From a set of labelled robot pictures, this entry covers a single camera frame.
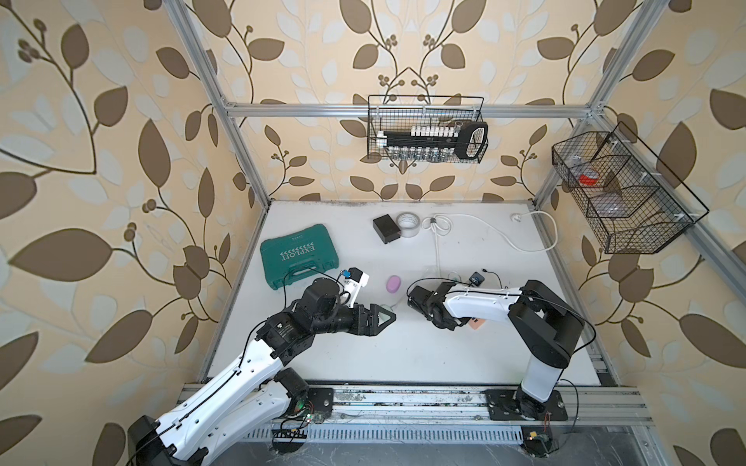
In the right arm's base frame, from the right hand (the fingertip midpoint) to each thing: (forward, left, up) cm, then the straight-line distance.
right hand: (462, 296), depth 90 cm
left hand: (-12, +25, +17) cm, 33 cm away
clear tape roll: (+33, +14, -2) cm, 36 cm away
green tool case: (+17, +53, +1) cm, 56 cm away
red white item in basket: (+20, -35, +29) cm, 50 cm away
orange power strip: (-8, -3, -3) cm, 9 cm away
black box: (+29, +23, 0) cm, 37 cm away
